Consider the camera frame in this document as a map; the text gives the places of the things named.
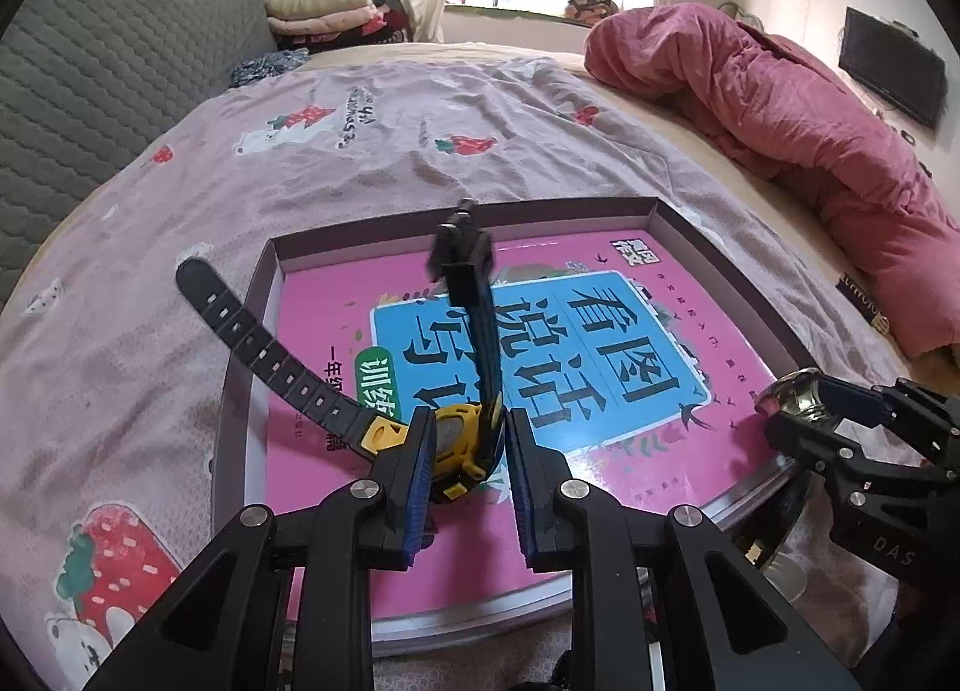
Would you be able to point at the cream folded blanket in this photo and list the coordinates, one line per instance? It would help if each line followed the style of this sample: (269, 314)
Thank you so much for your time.
(315, 2)

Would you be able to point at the pink quilt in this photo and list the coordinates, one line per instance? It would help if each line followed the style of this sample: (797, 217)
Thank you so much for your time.
(787, 113)

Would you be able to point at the pink folded blanket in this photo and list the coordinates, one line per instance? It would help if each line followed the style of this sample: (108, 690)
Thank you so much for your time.
(330, 23)

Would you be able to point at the yellow and black wristwatch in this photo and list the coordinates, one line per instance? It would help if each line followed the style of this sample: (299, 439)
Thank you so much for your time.
(457, 436)

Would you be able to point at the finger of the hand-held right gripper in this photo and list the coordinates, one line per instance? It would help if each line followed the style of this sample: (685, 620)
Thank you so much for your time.
(817, 447)
(855, 406)

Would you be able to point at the wall television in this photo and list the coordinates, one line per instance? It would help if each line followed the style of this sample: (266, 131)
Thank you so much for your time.
(892, 64)

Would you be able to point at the pink book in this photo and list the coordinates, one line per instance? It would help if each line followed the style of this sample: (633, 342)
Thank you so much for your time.
(660, 331)

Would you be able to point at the shallow purple cardboard box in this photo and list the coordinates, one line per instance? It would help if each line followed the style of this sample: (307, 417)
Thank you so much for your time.
(238, 439)

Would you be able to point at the brass goblet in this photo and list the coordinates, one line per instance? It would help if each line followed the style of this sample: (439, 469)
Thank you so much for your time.
(795, 391)

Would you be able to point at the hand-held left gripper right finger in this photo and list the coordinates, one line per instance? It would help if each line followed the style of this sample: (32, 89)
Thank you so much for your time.
(521, 496)

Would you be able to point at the white plastic object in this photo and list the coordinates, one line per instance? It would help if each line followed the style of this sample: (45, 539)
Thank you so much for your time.
(781, 577)

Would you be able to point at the grey quilted headboard cover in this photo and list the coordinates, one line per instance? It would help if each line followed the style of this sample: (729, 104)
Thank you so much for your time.
(112, 76)

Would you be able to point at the blue floral cloth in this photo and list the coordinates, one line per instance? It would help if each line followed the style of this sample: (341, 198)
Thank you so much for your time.
(266, 68)

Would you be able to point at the strawberry printed bed sheet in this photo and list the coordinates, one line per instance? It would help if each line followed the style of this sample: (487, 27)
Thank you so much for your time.
(150, 286)

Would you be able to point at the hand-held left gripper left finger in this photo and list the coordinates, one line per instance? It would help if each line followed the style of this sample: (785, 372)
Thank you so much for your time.
(420, 503)

